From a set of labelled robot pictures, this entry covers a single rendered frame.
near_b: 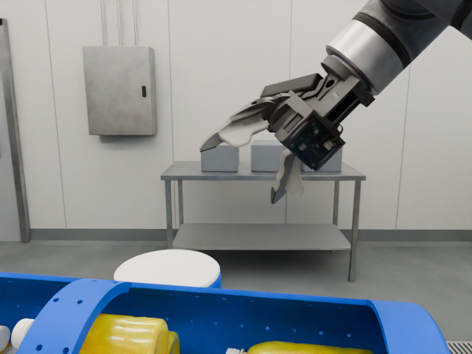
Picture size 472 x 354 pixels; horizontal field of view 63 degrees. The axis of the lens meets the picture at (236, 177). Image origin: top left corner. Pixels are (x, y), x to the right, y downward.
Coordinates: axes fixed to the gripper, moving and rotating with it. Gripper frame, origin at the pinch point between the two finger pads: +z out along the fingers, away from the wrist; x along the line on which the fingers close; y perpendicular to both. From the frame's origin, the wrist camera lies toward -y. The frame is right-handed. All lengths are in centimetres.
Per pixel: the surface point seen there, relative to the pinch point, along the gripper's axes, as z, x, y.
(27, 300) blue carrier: 43.1, -7.4, -9.3
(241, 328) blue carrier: 18.5, 17.3, 6.4
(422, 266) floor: 6, 312, -150
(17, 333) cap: 34.3, -11.1, 5.3
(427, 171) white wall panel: -63, 308, -221
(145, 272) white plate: 44, 21, -31
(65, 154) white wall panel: 173, 50, -328
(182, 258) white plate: 39, 30, -37
